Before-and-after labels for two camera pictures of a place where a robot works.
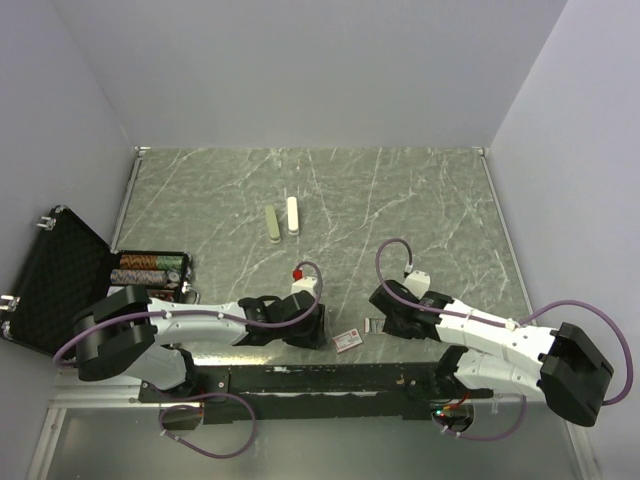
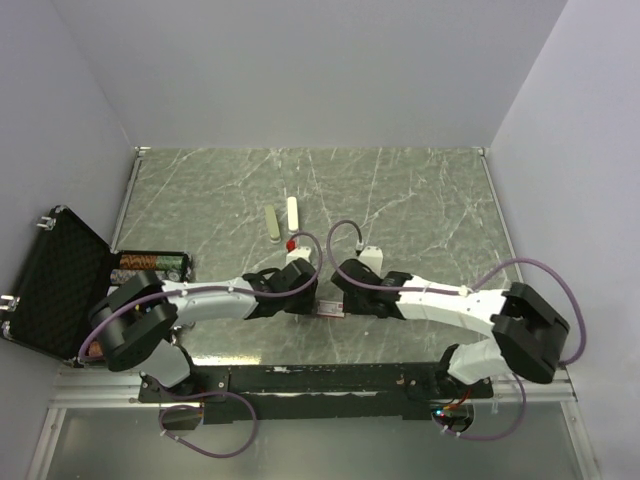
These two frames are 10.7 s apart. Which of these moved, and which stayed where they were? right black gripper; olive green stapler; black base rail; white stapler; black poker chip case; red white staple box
Moved: right black gripper; red white staple box
Stayed: black poker chip case; black base rail; white stapler; olive green stapler
